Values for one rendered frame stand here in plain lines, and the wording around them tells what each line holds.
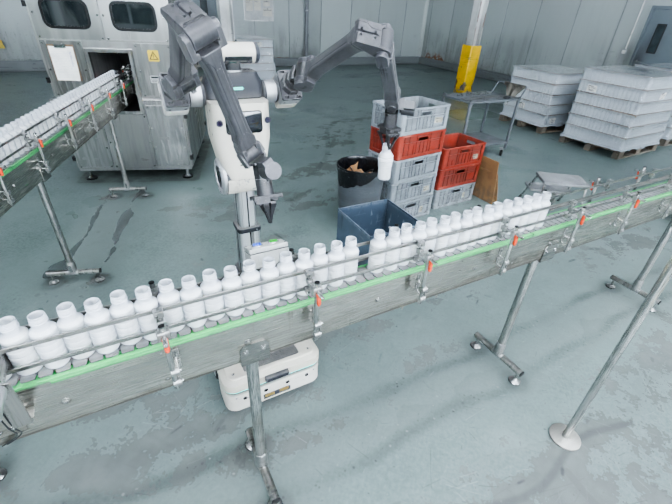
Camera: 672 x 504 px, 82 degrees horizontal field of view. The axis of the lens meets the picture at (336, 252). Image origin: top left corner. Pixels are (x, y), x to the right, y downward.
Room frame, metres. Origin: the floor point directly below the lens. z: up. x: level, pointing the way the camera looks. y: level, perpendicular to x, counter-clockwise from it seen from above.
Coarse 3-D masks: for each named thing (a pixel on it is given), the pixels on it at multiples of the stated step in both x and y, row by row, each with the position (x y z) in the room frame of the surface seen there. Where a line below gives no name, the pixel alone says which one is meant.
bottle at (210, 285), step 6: (204, 270) 0.91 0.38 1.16; (210, 270) 0.92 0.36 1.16; (204, 276) 0.89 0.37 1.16; (210, 276) 0.89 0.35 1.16; (216, 276) 0.91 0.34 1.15; (204, 282) 0.89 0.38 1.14; (210, 282) 0.89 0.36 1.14; (216, 282) 0.90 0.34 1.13; (204, 288) 0.88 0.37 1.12; (210, 288) 0.88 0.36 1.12; (216, 288) 0.88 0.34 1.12; (204, 294) 0.88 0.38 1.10; (210, 294) 0.87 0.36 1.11; (204, 300) 0.88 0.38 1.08; (210, 300) 0.87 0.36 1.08; (216, 300) 0.88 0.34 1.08; (222, 300) 0.90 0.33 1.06; (204, 306) 0.88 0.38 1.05; (210, 306) 0.87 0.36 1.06; (216, 306) 0.88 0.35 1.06; (222, 306) 0.89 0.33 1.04; (210, 312) 0.87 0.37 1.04; (210, 318) 0.87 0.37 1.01; (216, 318) 0.88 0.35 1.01
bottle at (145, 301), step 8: (136, 288) 0.81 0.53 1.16; (144, 288) 0.82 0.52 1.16; (136, 296) 0.79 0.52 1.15; (144, 296) 0.79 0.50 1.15; (152, 296) 0.82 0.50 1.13; (136, 304) 0.79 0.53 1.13; (144, 304) 0.79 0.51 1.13; (152, 304) 0.80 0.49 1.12; (136, 312) 0.79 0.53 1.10; (144, 320) 0.78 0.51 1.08; (152, 320) 0.78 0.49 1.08; (144, 328) 0.78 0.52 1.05; (152, 328) 0.78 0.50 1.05; (144, 336) 0.78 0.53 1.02; (152, 336) 0.78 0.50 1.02
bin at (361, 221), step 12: (360, 204) 1.86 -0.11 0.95; (372, 204) 1.90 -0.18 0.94; (384, 204) 1.94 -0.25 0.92; (348, 216) 1.83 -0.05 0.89; (360, 216) 1.86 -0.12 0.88; (372, 216) 1.90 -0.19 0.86; (384, 216) 1.94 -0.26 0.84; (396, 216) 1.86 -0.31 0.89; (408, 216) 1.78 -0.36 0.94; (348, 228) 1.70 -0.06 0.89; (360, 228) 1.60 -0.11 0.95; (372, 228) 1.91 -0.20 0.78; (384, 228) 1.94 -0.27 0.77; (360, 240) 1.60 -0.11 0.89; (360, 252) 1.59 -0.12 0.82; (360, 264) 1.58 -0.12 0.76
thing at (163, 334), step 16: (640, 176) 2.25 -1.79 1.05; (592, 192) 2.03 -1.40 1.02; (624, 192) 1.90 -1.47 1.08; (640, 192) 1.85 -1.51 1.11; (576, 224) 1.63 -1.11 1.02; (624, 224) 1.85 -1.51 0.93; (416, 240) 1.23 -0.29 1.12; (512, 240) 1.40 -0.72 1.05; (560, 240) 1.68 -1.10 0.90; (416, 256) 1.23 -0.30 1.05; (432, 256) 1.18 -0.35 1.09; (320, 288) 0.95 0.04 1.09; (416, 288) 1.23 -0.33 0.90; (320, 304) 0.94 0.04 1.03; (160, 320) 0.78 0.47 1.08; (160, 336) 0.72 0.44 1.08; (320, 336) 0.96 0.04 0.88; (176, 352) 0.78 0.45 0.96; (176, 368) 0.74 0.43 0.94; (176, 384) 0.72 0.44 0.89
